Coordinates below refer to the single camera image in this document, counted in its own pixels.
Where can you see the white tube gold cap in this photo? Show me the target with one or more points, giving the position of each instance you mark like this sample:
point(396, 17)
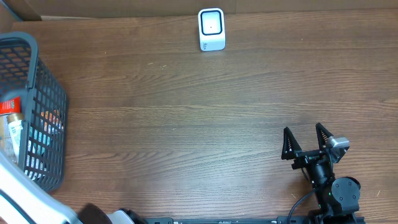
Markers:
point(14, 124)

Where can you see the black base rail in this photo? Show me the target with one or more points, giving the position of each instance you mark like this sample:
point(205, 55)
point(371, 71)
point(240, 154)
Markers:
point(248, 221)

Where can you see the white barcode scanner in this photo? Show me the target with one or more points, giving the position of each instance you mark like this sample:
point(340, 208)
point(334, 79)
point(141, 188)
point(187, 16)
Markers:
point(211, 29)

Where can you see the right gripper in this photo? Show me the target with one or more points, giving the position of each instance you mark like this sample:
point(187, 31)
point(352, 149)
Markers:
point(291, 149)

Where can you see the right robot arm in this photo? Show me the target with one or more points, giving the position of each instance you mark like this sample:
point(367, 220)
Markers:
point(337, 198)

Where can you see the orange noodle package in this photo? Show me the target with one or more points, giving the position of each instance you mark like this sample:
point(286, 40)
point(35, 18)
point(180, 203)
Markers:
point(10, 106)

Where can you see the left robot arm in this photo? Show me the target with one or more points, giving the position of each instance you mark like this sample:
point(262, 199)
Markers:
point(23, 201)

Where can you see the dark grey plastic basket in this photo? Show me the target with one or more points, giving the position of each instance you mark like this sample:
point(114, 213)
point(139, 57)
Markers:
point(44, 105)

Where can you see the teal snack packet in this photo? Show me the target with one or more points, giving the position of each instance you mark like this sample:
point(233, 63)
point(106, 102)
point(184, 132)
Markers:
point(38, 142)

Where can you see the small orange snack packet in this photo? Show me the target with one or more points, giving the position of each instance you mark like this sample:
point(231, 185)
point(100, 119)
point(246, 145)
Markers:
point(51, 121)

